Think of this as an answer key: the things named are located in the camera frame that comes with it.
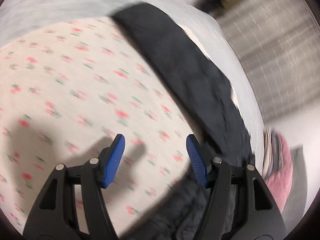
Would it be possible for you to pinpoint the grey quilted pillow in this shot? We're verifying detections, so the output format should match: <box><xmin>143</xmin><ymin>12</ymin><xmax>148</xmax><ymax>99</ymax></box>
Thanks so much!
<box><xmin>282</xmin><ymin>145</ymin><xmax>308</xmax><ymax>224</ymax></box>

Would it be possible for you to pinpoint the pink velvet pillow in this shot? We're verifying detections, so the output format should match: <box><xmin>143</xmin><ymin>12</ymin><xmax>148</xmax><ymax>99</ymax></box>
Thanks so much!
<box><xmin>264</xmin><ymin>132</ymin><xmax>293</xmax><ymax>213</ymax></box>

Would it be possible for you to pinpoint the folded striped linens stack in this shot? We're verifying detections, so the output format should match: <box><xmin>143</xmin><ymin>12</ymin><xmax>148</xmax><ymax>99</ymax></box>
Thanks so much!
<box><xmin>262</xmin><ymin>129</ymin><xmax>283</xmax><ymax>179</ymax></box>

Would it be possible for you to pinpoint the grey dotted curtain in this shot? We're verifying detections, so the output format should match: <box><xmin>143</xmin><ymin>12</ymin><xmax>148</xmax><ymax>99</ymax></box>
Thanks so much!
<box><xmin>218</xmin><ymin>0</ymin><xmax>319</xmax><ymax>122</ymax></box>

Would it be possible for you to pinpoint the cherry print bed sheet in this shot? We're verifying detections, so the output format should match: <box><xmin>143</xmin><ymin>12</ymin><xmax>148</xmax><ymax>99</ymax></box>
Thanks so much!
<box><xmin>1</xmin><ymin>17</ymin><xmax>192</xmax><ymax>234</ymax></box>

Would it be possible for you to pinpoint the black puffer jacket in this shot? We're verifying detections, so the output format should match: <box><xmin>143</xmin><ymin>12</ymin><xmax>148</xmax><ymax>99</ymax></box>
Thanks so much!
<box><xmin>113</xmin><ymin>18</ymin><xmax>254</xmax><ymax>239</ymax></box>

